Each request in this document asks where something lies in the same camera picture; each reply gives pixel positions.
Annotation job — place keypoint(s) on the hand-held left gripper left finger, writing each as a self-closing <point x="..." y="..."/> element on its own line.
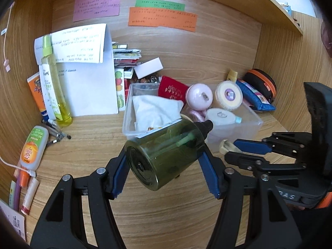
<point x="120" y="177"/>

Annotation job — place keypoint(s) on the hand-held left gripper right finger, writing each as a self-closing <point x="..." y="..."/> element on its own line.
<point x="211" y="177"/>

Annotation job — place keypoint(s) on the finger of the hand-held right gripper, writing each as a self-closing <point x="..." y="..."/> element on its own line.
<point x="241" y="160"/>
<point x="253" y="146"/>

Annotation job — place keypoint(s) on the small cream trinket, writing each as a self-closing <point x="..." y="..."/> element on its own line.
<point x="226" y="147"/>

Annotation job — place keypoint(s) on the clear plastic box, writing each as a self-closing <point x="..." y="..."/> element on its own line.
<point x="246" y="124"/>

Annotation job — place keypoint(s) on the small mint bottle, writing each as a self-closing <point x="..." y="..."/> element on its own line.
<point x="237" y="119"/>

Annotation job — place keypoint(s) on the white bottle with blue tip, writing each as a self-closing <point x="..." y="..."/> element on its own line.
<point x="219" y="115"/>

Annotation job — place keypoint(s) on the green plastic bottle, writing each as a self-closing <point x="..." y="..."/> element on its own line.
<point x="166" y="151"/>

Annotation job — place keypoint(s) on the cream jar purple label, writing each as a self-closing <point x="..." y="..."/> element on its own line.
<point x="229" y="96"/>

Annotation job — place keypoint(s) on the pink round jar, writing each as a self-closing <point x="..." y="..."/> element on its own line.
<point x="198" y="96"/>

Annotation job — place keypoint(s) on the white cloth bag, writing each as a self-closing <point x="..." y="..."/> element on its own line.
<point x="155" y="109"/>

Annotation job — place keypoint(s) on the red pouch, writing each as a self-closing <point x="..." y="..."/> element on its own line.
<point x="172" y="89"/>

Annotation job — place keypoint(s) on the wooden desktop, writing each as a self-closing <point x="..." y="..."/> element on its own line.
<point x="166" y="212"/>

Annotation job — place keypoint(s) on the blue patchwork pouch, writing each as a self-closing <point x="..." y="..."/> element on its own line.
<point x="255" y="96"/>

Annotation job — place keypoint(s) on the pink striped scrunchie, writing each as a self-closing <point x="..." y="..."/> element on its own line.
<point x="198" y="114"/>

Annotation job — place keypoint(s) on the black orange zip case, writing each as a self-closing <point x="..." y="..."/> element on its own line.
<point x="262" y="80"/>

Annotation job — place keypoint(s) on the black metal tool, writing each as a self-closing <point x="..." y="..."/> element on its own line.
<point x="55" y="133"/>

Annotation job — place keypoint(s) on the fruit print booklet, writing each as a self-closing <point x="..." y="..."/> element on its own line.
<point x="119" y="90"/>

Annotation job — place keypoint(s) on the clear plastic cup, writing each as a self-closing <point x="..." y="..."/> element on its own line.
<point x="144" y="90"/>

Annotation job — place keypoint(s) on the white lip balm red cap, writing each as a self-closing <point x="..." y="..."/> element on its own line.
<point x="29" y="195"/>

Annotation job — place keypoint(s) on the orange white squeeze bottle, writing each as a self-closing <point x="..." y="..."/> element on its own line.
<point x="32" y="147"/>

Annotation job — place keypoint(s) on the white folded paper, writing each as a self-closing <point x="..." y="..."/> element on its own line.
<point x="90" y="88"/>

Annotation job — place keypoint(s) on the orange lip balm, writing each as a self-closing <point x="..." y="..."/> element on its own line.
<point x="23" y="179"/>

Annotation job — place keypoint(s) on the yellow-green spray bottle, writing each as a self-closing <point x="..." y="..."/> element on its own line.
<point x="58" y="93"/>

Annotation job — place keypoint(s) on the purple pen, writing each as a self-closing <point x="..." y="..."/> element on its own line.
<point x="17" y="194"/>

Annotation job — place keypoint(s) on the yellow-green stick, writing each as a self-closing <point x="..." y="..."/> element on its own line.
<point x="12" y="194"/>

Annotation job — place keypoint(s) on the small white box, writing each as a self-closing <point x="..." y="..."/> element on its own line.
<point x="148" y="68"/>

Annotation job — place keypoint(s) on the white tube green print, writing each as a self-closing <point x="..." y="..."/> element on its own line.
<point x="46" y="88"/>

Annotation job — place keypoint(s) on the white printed card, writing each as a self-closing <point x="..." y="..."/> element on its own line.
<point x="13" y="221"/>

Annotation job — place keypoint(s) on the orange tube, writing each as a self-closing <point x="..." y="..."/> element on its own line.
<point x="35" y="93"/>

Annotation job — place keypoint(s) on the stack of booklets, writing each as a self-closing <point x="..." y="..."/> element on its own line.
<point x="127" y="55"/>

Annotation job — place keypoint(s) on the wooden shelf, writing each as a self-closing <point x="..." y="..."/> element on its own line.
<point x="277" y="5"/>

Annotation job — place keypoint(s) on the orange paper note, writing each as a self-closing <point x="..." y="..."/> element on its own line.
<point x="162" y="20"/>

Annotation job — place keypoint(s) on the green paper note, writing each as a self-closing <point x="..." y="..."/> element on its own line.
<point x="159" y="4"/>

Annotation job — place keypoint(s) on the pink paper note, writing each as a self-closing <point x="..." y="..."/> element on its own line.
<point x="97" y="5"/>

